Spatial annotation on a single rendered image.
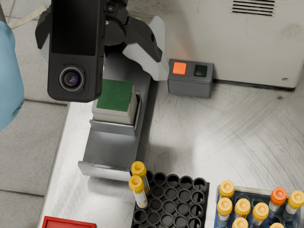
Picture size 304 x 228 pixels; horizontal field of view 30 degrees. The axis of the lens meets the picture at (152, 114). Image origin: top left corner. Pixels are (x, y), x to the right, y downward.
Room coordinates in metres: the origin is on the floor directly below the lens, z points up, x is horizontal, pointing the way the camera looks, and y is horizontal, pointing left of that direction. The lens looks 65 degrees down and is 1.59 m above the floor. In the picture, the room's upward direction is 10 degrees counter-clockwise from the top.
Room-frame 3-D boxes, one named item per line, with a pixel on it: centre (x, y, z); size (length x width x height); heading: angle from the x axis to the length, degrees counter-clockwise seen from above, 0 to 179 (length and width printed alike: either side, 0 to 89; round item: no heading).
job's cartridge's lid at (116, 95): (0.32, 0.04, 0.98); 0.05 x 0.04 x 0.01; 71
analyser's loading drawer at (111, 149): (0.34, 0.04, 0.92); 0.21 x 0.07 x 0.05; 161
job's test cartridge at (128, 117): (0.32, 0.04, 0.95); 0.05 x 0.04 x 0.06; 71
